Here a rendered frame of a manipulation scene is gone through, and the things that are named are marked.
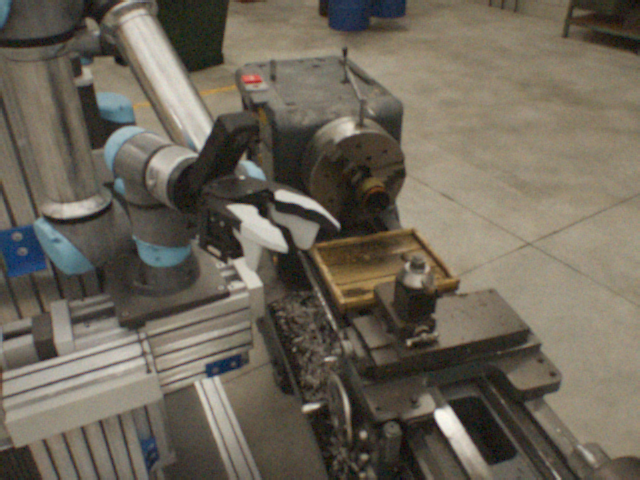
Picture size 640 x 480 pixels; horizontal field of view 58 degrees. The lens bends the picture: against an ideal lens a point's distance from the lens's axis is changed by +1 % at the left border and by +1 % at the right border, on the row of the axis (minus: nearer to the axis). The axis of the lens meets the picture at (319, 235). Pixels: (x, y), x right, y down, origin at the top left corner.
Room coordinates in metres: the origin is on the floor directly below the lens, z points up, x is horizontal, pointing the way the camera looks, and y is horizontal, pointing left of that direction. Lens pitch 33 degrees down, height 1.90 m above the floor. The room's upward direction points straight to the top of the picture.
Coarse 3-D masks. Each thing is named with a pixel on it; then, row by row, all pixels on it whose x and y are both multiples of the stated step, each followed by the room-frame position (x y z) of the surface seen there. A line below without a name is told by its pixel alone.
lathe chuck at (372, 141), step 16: (336, 128) 1.64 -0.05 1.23; (352, 128) 1.61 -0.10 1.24; (368, 128) 1.62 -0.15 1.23; (320, 144) 1.60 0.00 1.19; (336, 144) 1.56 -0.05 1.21; (352, 144) 1.58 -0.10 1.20; (368, 144) 1.59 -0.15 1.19; (384, 144) 1.61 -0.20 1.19; (320, 160) 1.55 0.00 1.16; (352, 160) 1.58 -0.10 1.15; (368, 160) 1.60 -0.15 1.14; (384, 160) 1.61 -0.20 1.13; (400, 160) 1.63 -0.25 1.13; (304, 176) 1.61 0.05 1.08; (320, 176) 1.55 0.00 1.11; (336, 176) 1.56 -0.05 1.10; (320, 192) 1.55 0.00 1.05; (336, 192) 1.56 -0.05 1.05; (336, 208) 1.56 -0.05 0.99
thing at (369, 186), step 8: (360, 184) 1.49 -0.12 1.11; (368, 184) 1.48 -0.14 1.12; (376, 184) 1.48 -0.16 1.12; (360, 192) 1.48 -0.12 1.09; (368, 192) 1.46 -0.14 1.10; (376, 192) 1.44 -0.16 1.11; (384, 192) 1.45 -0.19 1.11; (360, 200) 1.47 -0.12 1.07; (368, 200) 1.44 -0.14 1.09; (376, 200) 1.50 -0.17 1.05; (384, 200) 1.48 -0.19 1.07; (368, 208) 1.44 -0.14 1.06; (376, 208) 1.46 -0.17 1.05; (384, 208) 1.45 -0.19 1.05
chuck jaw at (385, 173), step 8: (368, 168) 1.61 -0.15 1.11; (376, 168) 1.60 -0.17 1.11; (384, 168) 1.60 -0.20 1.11; (392, 168) 1.59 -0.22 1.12; (400, 168) 1.58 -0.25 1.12; (368, 176) 1.62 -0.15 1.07; (376, 176) 1.56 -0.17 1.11; (384, 176) 1.55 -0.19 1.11; (392, 176) 1.55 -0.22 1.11; (400, 176) 1.58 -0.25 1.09; (384, 184) 1.52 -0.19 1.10; (392, 184) 1.55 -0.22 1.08
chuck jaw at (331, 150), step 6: (330, 144) 1.58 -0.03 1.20; (324, 150) 1.57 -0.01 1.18; (330, 150) 1.56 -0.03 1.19; (336, 150) 1.56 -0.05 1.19; (330, 156) 1.55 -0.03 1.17; (336, 156) 1.53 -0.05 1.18; (342, 156) 1.53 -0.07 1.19; (336, 162) 1.52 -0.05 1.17; (342, 162) 1.53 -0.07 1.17; (348, 162) 1.53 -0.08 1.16; (342, 168) 1.53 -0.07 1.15; (348, 168) 1.52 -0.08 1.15; (354, 168) 1.52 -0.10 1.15; (348, 174) 1.51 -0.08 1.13; (354, 174) 1.52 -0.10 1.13; (360, 174) 1.51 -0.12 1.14; (354, 180) 1.50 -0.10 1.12; (360, 180) 1.50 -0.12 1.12
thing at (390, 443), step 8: (384, 424) 0.82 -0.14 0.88; (392, 424) 0.82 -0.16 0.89; (384, 432) 0.81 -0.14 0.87; (392, 432) 0.80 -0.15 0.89; (400, 432) 0.80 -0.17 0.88; (384, 440) 0.80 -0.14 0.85; (392, 440) 0.79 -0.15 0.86; (400, 440) 0.80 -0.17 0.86; (384, 448) 0.80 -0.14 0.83; (392, 448) 0.80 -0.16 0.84; (384, 456) 0.80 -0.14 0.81; (392, 456) 0.80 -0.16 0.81
